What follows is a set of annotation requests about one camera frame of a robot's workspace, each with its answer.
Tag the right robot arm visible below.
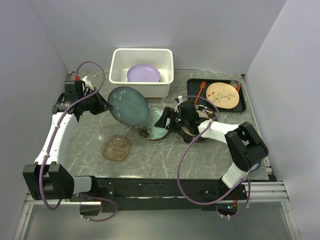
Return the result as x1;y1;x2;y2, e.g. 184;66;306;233
154;100;269;199

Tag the black plate with colored squares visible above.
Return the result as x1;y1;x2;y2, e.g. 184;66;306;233
178;104;216;144

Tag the aluminium frame rail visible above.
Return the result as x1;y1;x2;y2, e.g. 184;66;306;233
214;181;290;205

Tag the orange plastic spoon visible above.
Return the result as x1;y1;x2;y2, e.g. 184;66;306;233
236;83;241;92

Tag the orange plastic fork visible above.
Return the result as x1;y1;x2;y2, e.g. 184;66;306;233
194;81;206;104

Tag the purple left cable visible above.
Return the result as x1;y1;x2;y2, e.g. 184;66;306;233
38;60;118;223

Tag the mint green flower plate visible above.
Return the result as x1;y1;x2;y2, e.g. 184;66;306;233
134;107;171;141

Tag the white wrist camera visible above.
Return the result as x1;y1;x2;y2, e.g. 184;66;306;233
174;95;188;113
81;75;95;91

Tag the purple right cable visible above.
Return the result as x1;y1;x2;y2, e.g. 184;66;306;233
176;95;251;218

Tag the clear glass cup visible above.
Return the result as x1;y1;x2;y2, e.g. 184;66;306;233
230;80;241;89

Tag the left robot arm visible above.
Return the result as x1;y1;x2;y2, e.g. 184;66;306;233
22;77;112;201

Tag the white plastic bin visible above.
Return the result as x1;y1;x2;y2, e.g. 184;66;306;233
108;48;174;98

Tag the lavender plate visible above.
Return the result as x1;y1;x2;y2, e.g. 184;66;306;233
127;64;161;83

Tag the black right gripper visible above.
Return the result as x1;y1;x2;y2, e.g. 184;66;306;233
154;107;190;132

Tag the black tray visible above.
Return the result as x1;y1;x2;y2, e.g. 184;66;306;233
186;78;247;113

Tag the purple cable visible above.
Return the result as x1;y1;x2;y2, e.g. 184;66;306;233
38;60;118;223
176;95;251;218

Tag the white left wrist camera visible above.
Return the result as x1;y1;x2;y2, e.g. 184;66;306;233
81;75;95;91

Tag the dark blue brown-rimmed plate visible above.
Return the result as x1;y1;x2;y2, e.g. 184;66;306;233
107;86;149;127

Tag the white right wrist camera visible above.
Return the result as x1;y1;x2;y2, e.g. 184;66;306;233
174;95;188;113

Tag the pink glass dish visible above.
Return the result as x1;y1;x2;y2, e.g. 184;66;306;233
101;135;131;162

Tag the blue patterned small plate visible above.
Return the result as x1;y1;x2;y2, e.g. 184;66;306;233
250;162;261;172

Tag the beige bird plate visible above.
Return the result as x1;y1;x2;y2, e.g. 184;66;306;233
205;82;240;110

